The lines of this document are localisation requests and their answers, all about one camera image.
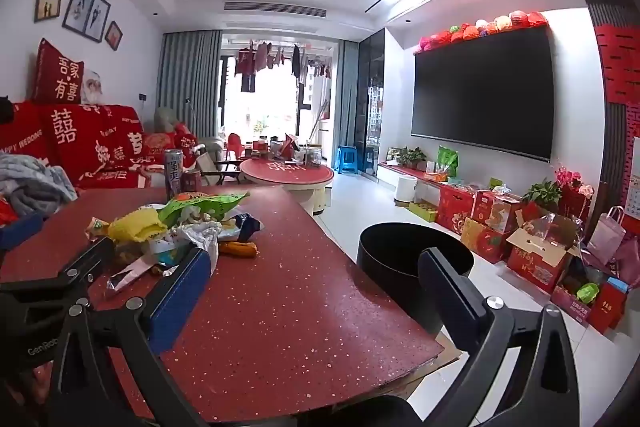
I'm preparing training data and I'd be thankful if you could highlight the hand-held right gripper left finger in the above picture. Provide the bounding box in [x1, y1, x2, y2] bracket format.
[48, 247, 213, 427]

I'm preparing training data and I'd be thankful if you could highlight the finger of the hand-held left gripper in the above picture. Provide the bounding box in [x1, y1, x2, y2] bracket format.
[0, 237, 117, 314]
[0, 212, 45, 254]

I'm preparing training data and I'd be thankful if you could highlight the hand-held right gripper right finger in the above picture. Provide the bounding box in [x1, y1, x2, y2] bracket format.
[417, 247, 581, 427]

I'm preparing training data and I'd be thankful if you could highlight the light blue wrapper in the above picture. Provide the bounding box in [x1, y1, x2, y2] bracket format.
[149, 241, 187, 266]

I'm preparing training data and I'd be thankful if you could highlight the small green orange wrapper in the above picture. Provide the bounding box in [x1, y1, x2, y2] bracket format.
[87, 217, 114, 241]

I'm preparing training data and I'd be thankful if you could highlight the silver foil wrapper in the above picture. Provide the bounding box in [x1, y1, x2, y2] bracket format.
[107, 256, 162, 294]

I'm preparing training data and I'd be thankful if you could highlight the white plastic bag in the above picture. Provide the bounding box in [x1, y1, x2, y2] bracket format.
[172, 222, 224, 273]

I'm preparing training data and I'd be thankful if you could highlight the black round trash bin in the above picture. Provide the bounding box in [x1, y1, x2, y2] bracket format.
[356, 223, 475, 336]

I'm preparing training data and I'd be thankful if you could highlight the yellow wrapper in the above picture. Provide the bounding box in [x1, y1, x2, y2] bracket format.
[107, 209, 168, 244]

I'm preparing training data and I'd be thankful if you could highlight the orange snack wrapper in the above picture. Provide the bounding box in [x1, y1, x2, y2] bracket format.
[220, 240, 259, 257]

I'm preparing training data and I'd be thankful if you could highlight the green snack bag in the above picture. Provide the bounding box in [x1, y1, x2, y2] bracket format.
[159, 192, 250, 224]

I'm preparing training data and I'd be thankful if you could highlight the dark blue wrapper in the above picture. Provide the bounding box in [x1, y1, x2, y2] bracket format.
[234, 213, 265, 242]

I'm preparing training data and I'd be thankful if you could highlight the red cloth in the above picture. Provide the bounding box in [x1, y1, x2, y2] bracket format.
[0, 199, 22, 228]

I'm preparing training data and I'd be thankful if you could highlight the grey blanket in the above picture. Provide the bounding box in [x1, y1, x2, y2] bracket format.
[0, 153, 79, 221]

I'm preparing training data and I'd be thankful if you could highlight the orange red gift box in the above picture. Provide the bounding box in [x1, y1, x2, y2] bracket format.
[460, 217, 511, 264]

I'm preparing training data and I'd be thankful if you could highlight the flat brown cardboard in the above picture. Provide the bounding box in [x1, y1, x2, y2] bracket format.
[390, 342, 461, 401]

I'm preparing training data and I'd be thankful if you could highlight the yellow fruit tray box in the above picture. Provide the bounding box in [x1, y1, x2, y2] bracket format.
[409, 201, 438, 223]

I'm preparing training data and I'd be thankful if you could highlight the red gift box with window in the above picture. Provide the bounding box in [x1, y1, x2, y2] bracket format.
[472, 191, 524, 233]

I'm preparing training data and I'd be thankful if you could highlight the red sofa with cushions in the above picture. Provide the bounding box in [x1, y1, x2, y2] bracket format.
[0, 102, 201, 190]

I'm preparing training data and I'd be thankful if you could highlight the white cylindrical bin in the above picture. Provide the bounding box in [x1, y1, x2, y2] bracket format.
[395, 175, 418, 206]

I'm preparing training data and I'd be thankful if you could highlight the small red open box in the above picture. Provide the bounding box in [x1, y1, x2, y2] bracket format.
[550, 282, 601, 326]

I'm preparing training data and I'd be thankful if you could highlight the tall silver drink can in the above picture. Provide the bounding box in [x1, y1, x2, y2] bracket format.
[164, 149, 185, 200]

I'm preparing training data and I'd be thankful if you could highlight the folding chair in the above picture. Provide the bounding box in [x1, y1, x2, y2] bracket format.
[197, 149, 246, 186]

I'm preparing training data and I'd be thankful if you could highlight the green shopping bag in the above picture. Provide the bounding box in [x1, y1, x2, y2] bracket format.
[436, 146, 460, 178]

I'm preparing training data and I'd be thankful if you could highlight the large green potted plant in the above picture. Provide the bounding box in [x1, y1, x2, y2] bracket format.
[522, 179, 563, 212]

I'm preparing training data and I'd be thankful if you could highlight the white low television cabinet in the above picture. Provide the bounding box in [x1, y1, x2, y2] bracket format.
[377, 161, 451, 202]

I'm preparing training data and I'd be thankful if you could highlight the small potted plant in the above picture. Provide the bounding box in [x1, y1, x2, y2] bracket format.
[397, 147, 428, 170]

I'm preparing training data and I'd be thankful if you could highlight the white photo cushion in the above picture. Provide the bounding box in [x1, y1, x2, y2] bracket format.
[82, 69, 106, 106]

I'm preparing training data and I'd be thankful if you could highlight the red gift bag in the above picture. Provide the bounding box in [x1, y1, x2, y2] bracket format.
[587, 282, 629, 333]

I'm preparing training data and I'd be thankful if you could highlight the round red-topped coffee table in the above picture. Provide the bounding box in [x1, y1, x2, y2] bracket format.
[239, 157, 335, 218]

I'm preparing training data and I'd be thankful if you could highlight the red square cushion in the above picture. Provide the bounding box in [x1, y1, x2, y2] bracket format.
[32, 38, 86, 104]

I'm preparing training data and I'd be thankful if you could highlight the cream round stool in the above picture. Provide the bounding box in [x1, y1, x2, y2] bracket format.
[311, 187, 334, 216]

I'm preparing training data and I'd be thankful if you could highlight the pink flower bouquet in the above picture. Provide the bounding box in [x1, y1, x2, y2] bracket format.
[554, 164, 596, 219]

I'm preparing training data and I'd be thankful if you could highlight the pink gift bag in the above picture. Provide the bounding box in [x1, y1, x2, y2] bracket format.
[586, 206, 627, 266]

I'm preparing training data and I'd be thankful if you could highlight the grey green armchair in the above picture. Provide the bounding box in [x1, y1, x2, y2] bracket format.
[152, 107, 226, 158]

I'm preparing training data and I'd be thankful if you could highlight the blue plastic stool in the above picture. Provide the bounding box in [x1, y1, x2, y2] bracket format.
[335, 145, 360, 175]

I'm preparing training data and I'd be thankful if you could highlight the large black television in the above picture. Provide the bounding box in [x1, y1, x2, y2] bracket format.
[411, 27, 556, 163]

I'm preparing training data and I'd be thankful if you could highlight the wide grey curtain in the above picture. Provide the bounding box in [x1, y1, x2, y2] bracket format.
[156, 29, 223, 140]

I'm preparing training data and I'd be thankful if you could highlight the black glass cabinet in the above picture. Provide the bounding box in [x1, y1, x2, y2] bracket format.
[354, 28, 386, 178]

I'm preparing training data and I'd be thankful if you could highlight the narrow grey curtain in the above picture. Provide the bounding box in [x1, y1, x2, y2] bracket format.
[331, 39, 361, 152]

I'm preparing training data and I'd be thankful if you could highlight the row of hanging clothes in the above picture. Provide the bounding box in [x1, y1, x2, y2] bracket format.
[235, 41, 333, 94]

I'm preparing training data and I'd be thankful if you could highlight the row of paper lanterns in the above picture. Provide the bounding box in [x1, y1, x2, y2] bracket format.
[413, 10, 549, 56]

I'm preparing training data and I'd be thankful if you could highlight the air conditioner vent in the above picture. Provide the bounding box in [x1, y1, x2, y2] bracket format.
[223, 1, 327, 18]

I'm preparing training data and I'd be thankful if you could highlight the small red picture frame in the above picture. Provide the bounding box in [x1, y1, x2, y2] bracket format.
[104, 21, 124, 52]

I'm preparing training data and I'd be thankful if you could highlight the wall calendar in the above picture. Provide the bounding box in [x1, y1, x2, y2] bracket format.
[627, 137, 640, 221]

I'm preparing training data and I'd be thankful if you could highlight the small brown picture frame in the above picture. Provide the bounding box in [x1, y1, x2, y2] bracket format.
[34, 0, 63, 24]

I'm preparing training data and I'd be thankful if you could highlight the double photo picture frame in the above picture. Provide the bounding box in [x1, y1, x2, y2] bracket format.
[62, 0, 112, 44]

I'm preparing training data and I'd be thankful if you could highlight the red wall decoration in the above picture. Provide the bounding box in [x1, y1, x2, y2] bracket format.
[594, 23, 640, 106]

